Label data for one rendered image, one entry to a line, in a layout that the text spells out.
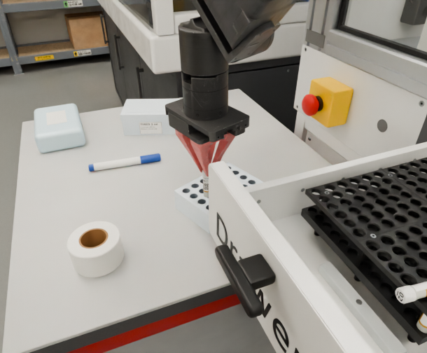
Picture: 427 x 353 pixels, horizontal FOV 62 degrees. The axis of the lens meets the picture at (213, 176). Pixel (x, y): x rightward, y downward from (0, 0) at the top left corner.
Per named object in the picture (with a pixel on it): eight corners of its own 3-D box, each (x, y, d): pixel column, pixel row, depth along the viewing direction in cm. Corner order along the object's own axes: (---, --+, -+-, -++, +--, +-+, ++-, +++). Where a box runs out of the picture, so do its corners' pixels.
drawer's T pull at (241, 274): (250, 323, 27) (250, 312, 26) (213, 254, 33) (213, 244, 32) (290, 307, 28) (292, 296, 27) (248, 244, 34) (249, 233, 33)
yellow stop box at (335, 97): (323, 129, 66) (331, 92, 61) (302, 113, 71) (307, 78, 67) (346, 125, 67) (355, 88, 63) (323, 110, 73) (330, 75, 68)
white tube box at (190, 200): (208, 234, 54) (208, 215, 52) (175, 208, 59) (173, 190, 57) (262, 199, 61) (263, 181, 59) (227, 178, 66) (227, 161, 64)
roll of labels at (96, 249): (134, 253, 51) (130, 232, 49) (96, 286, 47) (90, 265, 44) (101, 234, 54) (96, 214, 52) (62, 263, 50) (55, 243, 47)
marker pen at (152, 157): (89, 174, 68) (87, 167, 67) (89, 169, 69) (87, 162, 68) (161, 162, 71) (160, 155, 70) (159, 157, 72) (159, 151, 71)
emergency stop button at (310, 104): (309, 120, 65) (313, 99, 63) (297, 111, 68) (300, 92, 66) (323, 117, 66) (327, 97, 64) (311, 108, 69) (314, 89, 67)
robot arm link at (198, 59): (166, 16, 39) (202, 24, 36) (210, 6, 43) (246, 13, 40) (171, 77, 43) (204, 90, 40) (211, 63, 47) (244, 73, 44)
